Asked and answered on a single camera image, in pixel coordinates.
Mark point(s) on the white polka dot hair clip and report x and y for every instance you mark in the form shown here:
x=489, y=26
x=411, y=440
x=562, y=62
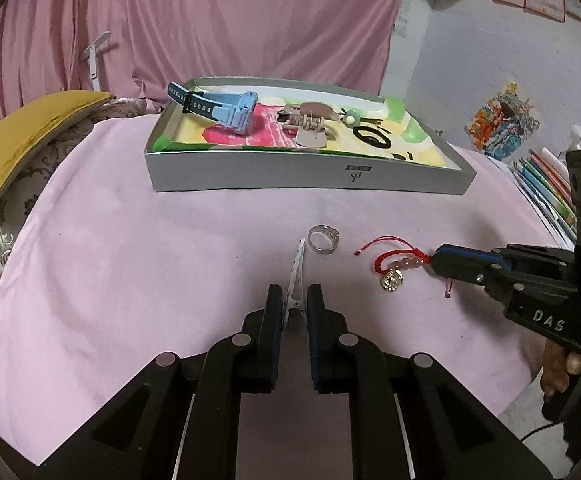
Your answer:
x=294, y=300

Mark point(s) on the gold charm pendant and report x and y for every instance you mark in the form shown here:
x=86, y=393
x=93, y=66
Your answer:
x=392, y=280

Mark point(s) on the white window handle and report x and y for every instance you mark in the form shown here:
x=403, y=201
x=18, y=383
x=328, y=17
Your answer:
x=89, y=55

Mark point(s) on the stack of books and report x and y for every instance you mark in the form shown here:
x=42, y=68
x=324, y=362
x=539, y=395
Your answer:
x=549, y=195

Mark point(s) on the pink blanket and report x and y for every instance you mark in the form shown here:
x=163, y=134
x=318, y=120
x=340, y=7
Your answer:
x=106, y=273

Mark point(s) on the blue smart watch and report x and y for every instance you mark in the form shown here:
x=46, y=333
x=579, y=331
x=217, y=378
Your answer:
x=229, y=110

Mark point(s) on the colourful wall decoration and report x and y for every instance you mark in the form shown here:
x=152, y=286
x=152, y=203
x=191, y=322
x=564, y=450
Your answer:
x=504, y=123

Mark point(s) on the grey jewelry tray box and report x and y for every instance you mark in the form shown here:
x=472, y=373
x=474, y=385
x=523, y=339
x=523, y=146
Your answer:
x=378, y=145

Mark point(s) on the yellow pillow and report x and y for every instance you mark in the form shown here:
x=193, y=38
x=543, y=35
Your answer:
x=25, y=131

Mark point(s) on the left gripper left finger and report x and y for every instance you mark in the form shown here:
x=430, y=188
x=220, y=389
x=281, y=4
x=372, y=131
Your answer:
x=178, y=418

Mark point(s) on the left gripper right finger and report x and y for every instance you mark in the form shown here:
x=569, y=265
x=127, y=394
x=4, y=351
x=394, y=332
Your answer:
x=410, y=418

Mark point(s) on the beige hair claw clip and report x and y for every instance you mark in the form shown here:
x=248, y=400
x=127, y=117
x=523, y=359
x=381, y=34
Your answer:
x=309, y=123

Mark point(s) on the pink curtain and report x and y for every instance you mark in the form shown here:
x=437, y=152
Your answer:
x=150, y=43

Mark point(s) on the person's right hand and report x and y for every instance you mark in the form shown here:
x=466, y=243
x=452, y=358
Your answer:
x=558, y=365

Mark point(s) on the floral pillow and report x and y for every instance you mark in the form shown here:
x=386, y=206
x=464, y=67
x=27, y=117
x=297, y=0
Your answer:
x=20, y=196

